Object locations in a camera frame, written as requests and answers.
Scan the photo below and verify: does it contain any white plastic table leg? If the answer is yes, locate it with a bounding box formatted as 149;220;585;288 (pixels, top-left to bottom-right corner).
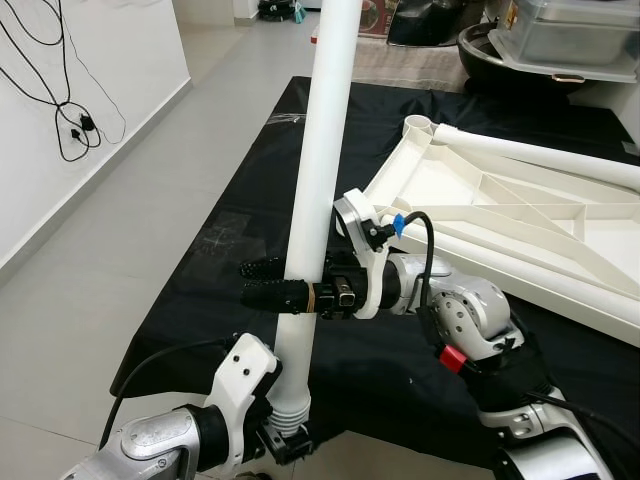
265;0;367;441
437;122;640;191
405;222;640;326

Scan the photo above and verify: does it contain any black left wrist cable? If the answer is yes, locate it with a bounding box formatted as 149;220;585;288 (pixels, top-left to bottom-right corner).
98;338;236;451

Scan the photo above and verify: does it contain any black wok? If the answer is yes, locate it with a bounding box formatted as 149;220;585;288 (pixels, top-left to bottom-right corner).
457;22;640;96

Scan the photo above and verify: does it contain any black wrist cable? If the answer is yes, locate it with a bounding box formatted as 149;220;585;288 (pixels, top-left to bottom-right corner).
98;338;236;451
392;210;437;346

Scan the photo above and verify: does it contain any black wall cable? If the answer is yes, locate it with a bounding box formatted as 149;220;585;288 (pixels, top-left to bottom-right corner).
0;0;129;163

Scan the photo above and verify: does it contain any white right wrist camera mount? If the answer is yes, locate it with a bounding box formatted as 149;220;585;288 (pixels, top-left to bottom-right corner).
332;190;406;321

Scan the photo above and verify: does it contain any red printed carton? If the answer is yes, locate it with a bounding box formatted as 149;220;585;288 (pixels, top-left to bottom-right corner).
364;0;393;39

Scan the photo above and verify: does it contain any beige covered bench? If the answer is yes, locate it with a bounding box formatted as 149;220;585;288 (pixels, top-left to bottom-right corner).
310;35;501;93

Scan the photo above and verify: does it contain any clear tape strip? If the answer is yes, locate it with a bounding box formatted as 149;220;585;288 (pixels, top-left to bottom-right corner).
265;108;313;128

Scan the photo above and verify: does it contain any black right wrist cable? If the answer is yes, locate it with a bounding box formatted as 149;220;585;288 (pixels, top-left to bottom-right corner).
392;210;437;346

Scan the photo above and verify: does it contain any black object on floor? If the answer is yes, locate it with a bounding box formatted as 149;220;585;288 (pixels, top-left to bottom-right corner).
258;0;306;23

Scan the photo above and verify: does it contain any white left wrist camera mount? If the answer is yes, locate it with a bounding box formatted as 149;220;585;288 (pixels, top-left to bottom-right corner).
208;333;283;471

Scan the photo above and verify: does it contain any black bag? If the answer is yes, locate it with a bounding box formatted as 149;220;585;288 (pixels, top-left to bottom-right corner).
388;0;491;48

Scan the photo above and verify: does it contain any clear plastic storage box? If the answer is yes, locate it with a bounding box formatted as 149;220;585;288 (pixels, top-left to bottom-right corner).
487;0;640;83

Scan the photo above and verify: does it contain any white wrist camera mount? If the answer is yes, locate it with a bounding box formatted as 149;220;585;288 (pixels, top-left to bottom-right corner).
332;190;406;321
208;333;283;471

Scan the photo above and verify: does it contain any clear tape patch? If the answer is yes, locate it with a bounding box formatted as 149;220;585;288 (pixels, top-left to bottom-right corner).
195;225;271;271

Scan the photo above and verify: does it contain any black tablecloth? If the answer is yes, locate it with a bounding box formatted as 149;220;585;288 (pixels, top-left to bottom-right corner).
110;75;640;471

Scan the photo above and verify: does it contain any white plastic table top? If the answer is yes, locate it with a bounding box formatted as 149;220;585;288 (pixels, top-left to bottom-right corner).
362;113;640;349

